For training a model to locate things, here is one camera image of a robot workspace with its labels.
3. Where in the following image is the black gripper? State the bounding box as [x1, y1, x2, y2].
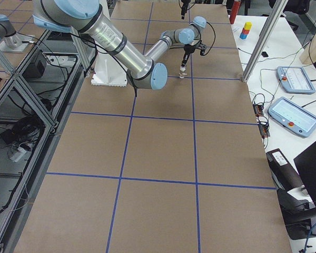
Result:
[181, 44, 195, 67]
[181, 0, 190, 19]

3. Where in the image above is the white PPR pipe fitting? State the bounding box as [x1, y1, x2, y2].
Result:
[179, 71, 187, 79]

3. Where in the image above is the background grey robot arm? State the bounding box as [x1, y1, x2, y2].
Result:
[0, 14, 35, 53]

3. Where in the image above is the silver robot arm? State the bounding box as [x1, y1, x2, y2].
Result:
[33, 1, 207, 90]

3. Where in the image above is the red cylinder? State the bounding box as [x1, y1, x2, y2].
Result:
[229, 0, 241, 24]

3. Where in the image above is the blue toy block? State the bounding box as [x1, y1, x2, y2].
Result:
[239, 33, 248, 40]

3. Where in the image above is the yellow toy block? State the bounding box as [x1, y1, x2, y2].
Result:
[243, 22, 252, 31]

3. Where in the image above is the red toy block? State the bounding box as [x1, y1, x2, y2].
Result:
[241, 28, 250, 35]

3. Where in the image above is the far teach pendant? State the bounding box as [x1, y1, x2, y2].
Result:
[276, 66, 316, 94]

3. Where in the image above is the teach pendant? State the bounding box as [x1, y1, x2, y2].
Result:
[276, 66, 316, 94]
[268, 97, 316, 138]

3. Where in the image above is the near teach pendant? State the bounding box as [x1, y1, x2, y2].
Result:
[268, 97, 316, 138]

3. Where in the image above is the black monitor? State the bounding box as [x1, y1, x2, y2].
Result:
[294, 141, 316, 203]

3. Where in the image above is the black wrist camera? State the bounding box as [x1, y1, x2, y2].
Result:
[195, 43, 207, 56]

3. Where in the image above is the black camera cable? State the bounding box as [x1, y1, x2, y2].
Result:
[199, 22, 216, 56]

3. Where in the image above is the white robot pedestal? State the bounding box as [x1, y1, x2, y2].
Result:
[91, 53, 127, 87]

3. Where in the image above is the circuit board with wires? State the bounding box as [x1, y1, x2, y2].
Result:
[252, 93, 270, 143]

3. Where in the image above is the aluminium frame post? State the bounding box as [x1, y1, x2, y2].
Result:
[241, 0, 288, 83]

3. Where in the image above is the aluminium side frame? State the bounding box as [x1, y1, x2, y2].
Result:
[0, 30, 94, 252]

